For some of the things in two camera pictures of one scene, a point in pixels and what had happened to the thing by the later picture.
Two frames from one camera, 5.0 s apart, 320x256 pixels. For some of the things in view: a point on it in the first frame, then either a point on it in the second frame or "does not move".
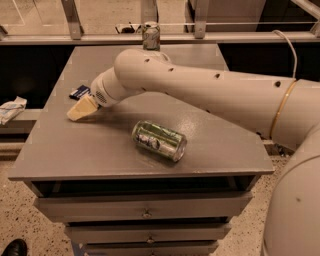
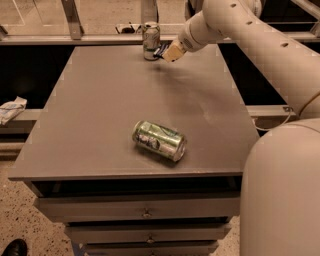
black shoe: (16, 247) does not move
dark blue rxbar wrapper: (79, 92) to (162, 49)
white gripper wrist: (100, 92) to (188, 42)
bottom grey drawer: (196, 248) does not move
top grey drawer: (145, 207) does not move
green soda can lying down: (160, 140) does not move
